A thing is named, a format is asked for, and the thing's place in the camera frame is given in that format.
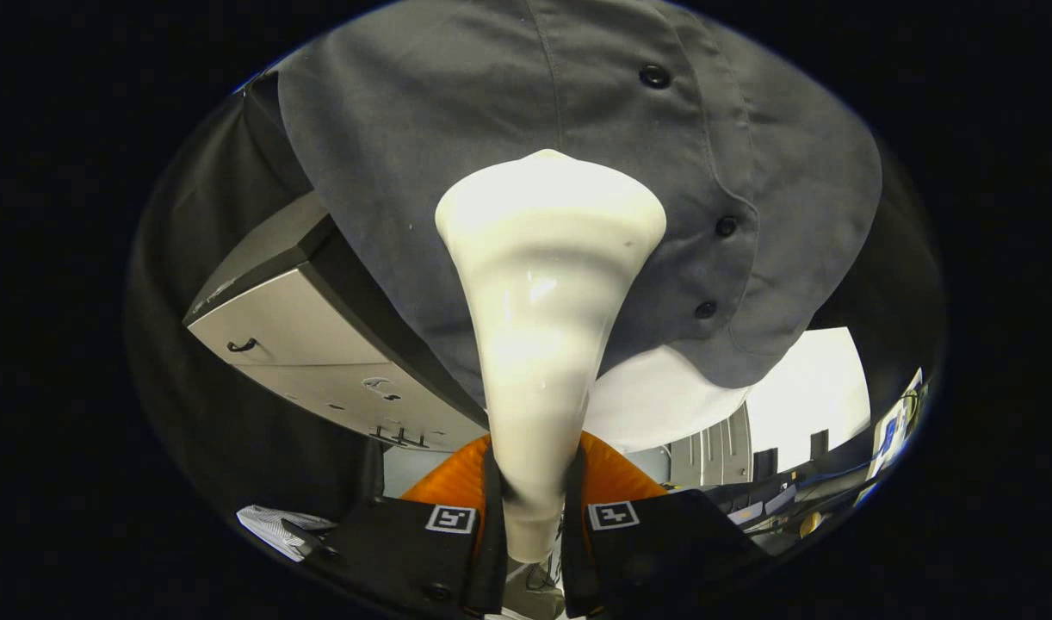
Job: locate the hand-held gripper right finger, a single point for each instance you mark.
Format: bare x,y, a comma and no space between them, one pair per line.
575,560

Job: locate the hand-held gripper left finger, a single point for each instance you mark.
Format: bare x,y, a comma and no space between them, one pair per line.
494,551

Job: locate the white garment steamer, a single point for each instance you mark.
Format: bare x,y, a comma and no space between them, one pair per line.
543,301

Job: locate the grey button shirt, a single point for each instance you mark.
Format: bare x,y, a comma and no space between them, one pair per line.
457,129

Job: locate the white padded garment form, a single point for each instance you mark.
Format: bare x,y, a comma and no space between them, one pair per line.
655,405

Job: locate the grey striped white cloth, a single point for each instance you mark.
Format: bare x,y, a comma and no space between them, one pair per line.
276,527

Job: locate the grey cabinet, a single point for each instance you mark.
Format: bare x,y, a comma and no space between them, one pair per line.
302,336

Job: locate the black backdrop cloth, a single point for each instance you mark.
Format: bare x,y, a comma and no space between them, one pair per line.
199,413

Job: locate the white power strip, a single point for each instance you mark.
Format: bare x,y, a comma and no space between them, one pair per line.
896,426

